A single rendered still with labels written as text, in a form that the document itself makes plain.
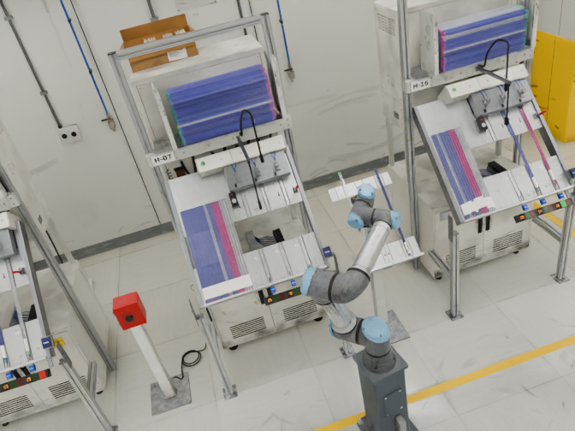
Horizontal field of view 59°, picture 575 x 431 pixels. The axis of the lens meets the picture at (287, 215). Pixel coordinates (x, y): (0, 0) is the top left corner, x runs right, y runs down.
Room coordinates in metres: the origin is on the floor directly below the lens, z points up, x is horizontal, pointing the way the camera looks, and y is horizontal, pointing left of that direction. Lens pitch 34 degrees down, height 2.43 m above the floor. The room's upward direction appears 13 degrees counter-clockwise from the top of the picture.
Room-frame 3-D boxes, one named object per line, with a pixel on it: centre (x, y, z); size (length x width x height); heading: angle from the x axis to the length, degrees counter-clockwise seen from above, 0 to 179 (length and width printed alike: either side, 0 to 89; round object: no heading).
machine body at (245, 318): (2.62, 0.28, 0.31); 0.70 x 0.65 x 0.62; 98
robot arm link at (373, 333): (1.52, -0.26, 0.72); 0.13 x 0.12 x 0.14; 53
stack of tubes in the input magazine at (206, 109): (2.50, 0.20, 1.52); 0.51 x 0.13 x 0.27; 98
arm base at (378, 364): (1.51, -0.26, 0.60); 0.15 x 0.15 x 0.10
